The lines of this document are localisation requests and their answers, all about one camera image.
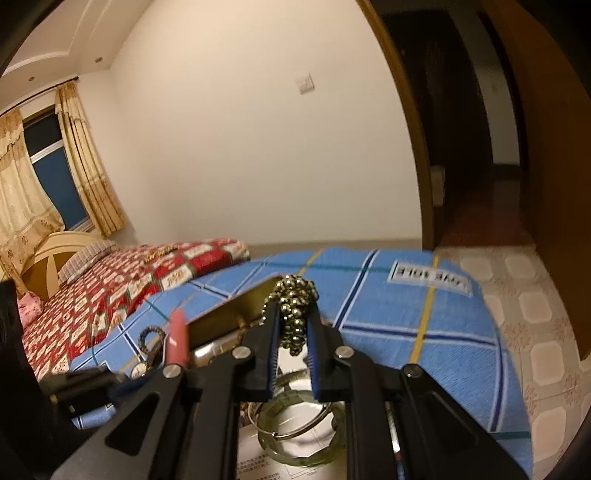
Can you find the pink tin box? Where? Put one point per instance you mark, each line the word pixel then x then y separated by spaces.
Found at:
pixel 221 318

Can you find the brown wooden door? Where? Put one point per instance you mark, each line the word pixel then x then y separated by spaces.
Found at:
pixel 554 184

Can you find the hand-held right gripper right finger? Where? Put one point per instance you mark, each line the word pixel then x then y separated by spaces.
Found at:
pixel 314 360

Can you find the striped pillow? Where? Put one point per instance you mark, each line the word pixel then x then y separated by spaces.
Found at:
pixel 87 258

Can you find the brown wooden door frame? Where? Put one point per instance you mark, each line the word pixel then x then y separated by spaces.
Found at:
pixel 406 115

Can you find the white bin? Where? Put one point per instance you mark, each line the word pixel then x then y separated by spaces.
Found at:
pixel 437 184

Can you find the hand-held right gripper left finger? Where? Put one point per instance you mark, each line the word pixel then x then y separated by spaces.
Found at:
pixel 272 355

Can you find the cream wooden headboard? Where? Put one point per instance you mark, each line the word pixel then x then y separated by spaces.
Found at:
pixel 51 258

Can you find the pink cloth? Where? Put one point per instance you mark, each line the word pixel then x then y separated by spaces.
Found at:
pixel 28 310

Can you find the window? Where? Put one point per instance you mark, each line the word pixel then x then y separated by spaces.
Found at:
pixel 60 184

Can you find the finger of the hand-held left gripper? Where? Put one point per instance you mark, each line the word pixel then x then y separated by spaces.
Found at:
pixel 92 387

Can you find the dark curtain rod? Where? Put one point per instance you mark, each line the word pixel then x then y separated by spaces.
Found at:
pixel 41 94

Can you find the green jade bangle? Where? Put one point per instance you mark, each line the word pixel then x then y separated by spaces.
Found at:
pixel 295 458

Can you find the blue plaid cloth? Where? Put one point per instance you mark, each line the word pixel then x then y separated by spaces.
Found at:
pixel 392 314

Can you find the beige patterned curtain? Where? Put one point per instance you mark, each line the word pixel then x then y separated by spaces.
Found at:
pixel 90 161
pixel 21 207

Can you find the small wristwatch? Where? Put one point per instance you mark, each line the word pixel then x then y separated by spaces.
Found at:
pixel 138 370

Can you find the printed paper leaflet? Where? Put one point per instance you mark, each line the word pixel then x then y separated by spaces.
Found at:
pixel 258 468

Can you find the white wall switch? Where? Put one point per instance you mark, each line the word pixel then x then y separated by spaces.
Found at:
pixel 305 84

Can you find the bed with red quilt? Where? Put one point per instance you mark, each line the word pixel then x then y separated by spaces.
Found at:
pixel 115 286

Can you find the dark cloth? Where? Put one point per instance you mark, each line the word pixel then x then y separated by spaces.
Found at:
pixel 16 337

